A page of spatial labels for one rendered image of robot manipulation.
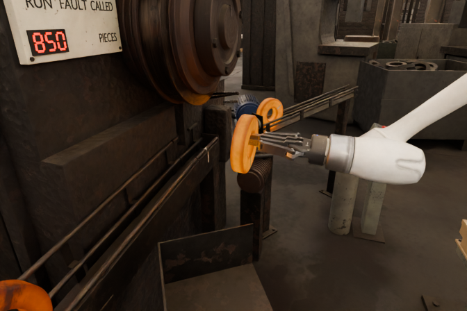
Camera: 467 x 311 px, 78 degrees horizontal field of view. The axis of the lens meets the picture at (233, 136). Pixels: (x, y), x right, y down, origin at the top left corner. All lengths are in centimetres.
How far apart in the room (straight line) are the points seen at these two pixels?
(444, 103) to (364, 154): 26
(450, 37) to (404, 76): 174
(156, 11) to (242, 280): 63
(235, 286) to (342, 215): 115
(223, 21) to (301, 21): 277
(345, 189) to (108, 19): 135
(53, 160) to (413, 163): 75
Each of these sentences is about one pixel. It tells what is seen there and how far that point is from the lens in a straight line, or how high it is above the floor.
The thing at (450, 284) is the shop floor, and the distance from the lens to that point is 181.
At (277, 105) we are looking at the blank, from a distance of 145.
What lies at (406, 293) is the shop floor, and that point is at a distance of 166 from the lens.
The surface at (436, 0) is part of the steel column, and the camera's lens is 968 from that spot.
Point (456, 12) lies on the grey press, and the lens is 469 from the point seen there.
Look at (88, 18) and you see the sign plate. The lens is 75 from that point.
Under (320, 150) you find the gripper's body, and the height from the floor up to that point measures 85.
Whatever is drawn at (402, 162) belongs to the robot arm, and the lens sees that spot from 73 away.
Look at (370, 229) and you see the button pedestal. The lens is 187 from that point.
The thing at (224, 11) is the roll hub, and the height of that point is 116.
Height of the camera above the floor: 113
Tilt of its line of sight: 22 degrees down
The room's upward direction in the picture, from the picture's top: straight up
